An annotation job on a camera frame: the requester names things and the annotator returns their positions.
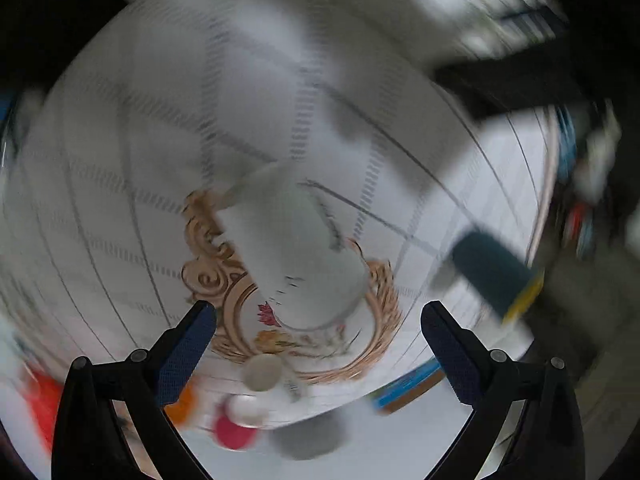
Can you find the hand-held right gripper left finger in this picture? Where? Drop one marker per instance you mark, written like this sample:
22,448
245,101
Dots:
186,350

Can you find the black furniture frame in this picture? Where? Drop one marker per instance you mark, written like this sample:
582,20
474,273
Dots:
505,80

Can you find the white paper cup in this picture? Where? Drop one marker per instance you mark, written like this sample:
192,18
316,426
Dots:
295,245

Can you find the grey round object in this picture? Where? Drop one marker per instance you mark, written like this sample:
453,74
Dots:
307,435

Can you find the white patterned tablecloth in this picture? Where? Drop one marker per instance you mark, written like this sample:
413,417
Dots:
260,170

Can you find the dark teal sponge block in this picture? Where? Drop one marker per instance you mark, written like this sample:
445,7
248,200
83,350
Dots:
492,275

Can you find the red and white round object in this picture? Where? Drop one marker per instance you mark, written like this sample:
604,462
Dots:
235,422

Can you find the orange object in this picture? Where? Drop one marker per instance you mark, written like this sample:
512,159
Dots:
42,405

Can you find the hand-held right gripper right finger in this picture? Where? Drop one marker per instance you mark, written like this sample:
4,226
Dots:
452,352

